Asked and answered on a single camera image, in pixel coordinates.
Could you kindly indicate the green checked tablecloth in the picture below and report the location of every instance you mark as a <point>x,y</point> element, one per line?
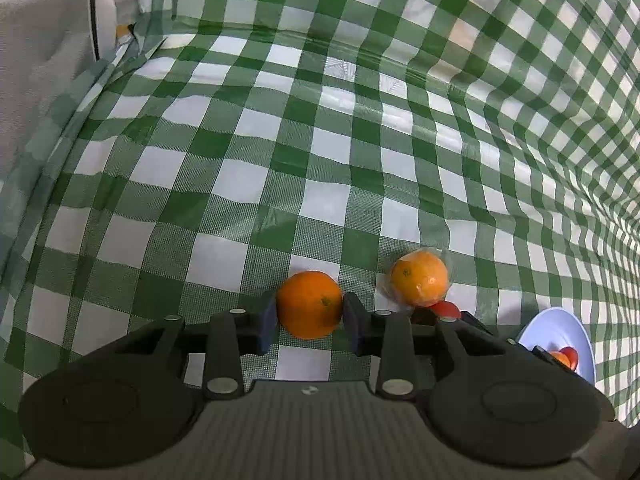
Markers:
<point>350,160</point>

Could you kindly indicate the round plastic-wrapped orange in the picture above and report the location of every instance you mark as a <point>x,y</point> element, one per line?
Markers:
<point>419,280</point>

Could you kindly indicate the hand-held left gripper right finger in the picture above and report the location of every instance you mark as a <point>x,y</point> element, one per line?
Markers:
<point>354,327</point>

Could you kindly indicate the small yellow object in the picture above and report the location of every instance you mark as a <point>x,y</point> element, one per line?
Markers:
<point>123,32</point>

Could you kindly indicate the oblong plastic-wrapped orange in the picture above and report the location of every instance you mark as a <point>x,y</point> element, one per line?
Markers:
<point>560,359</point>

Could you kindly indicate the white object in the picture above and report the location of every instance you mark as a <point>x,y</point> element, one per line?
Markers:
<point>104,10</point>

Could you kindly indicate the round unwrapped orange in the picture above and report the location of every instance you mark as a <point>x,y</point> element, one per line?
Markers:
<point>310,305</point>

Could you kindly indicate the blue plate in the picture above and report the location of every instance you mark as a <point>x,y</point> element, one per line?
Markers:
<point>550,327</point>

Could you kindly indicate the grey cloth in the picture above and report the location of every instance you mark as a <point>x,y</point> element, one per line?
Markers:
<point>40,50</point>

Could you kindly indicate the red tomato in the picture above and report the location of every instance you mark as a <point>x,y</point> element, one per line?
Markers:
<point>571,356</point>
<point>446,310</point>

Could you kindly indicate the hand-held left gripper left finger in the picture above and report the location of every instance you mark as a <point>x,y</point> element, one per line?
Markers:
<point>266,325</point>

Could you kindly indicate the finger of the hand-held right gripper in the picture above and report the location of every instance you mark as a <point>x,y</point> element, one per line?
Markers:
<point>541,351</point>
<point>477,322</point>

